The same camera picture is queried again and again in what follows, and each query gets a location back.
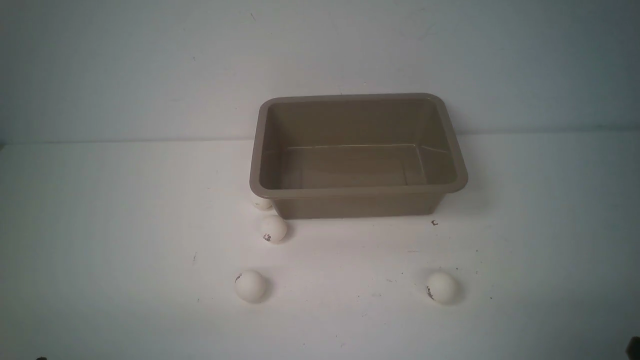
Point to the tan plastic bin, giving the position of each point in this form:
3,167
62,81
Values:
355,156

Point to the white ping-pong ball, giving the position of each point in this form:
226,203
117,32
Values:
250,286
273,229
262,204
442,288

